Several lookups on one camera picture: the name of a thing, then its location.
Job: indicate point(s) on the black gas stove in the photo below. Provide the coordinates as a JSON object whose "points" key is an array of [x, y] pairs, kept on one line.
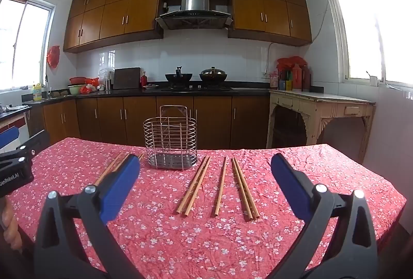
{"points": [[193, 87]]}

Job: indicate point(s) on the green bowl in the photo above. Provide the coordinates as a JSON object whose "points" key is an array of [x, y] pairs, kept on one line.
{"points": [[74, 89]]}

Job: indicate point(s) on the black wok with lid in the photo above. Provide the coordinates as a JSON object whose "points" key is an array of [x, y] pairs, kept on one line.
{"points": [[213, 75]]}

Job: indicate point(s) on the small plate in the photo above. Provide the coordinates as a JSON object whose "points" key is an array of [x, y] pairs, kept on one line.
{"points": [[150, 85]]}

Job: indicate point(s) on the person's left hand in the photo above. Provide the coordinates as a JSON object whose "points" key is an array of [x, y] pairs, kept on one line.
{"points": [[9, 224]]}

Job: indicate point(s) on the dark brown bottle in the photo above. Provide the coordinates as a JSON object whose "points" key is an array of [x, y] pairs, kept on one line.
{"points": [[306, 78]]}

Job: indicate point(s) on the red bag on bottles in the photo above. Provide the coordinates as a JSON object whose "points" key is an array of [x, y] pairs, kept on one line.
{"points": [[292, 62]]}

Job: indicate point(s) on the red bottle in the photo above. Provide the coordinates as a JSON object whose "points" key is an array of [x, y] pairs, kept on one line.
{"points": [[144, 80]]}

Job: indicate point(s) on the small white box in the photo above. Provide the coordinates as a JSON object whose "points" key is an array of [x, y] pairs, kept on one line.
{"points": [[373, 81]]}

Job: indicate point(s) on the wooden chopstick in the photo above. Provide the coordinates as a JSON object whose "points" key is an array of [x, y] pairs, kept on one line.
{"points": [[221, 185], [246, 187], [121, 162], [106, 170], [140, 156], [191, 185], [241, 188], [197, 187]]}

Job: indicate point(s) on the steel faucet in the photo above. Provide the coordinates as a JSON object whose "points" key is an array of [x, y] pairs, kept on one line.
{"points": [[47, 85]]}

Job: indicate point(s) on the dark wooden cutting board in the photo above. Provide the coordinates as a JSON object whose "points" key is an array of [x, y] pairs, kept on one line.
{"points": [[126, 78]]}

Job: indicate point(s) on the black kitchen countertop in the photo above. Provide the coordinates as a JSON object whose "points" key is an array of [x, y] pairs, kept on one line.
{"points": [[129, 93]]}

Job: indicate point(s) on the white plastic bag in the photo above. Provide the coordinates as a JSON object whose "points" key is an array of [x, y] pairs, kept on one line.
{"points": [[105, 74]]}

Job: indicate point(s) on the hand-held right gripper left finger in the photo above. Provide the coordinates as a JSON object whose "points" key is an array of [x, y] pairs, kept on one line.
{"points": [[121, 185]]}

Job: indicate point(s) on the hanging red plastic bag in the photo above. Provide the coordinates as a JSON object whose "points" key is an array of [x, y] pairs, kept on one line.
{"points": [[54, 56]]}

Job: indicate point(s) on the colourful seasoning boxes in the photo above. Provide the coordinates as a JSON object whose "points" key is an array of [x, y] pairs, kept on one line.
{"points": [[288, 83]]}

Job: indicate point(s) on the yellow detergent bottle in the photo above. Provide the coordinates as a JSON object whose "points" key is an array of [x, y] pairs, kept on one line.
{"points": [[37, 93]]}

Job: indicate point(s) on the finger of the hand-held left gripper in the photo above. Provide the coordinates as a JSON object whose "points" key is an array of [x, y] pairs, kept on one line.
{"points": [[9, 137], [34, 141]]}

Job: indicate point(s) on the cream wooden side table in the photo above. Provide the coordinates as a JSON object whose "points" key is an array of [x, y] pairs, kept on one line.
{"points": [[322, 104]]}

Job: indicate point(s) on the wooden base cabinets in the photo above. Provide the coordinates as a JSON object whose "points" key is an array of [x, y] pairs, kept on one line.
{"points": [[109, 120]]}

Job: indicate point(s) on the red basin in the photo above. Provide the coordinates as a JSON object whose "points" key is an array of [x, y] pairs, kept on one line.
{"points": [[77, 79]]}

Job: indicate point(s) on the wooden wall cabinet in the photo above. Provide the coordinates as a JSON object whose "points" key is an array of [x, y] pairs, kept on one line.
{"points": [[113, 14], [271, 7]]}

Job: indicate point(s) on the window with sliding frame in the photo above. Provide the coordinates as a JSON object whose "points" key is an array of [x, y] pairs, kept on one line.
{"points": [[25, 46]]}

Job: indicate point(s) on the red floral tablecloth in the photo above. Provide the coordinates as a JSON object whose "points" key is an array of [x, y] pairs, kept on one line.
{"points": [[161, 233]]}

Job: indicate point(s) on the large bright window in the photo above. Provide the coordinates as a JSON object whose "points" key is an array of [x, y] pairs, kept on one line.
{"points": [[377, 24]]}

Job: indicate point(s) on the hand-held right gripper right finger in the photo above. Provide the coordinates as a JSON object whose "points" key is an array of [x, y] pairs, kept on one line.
{"points": [[290, 188]]}

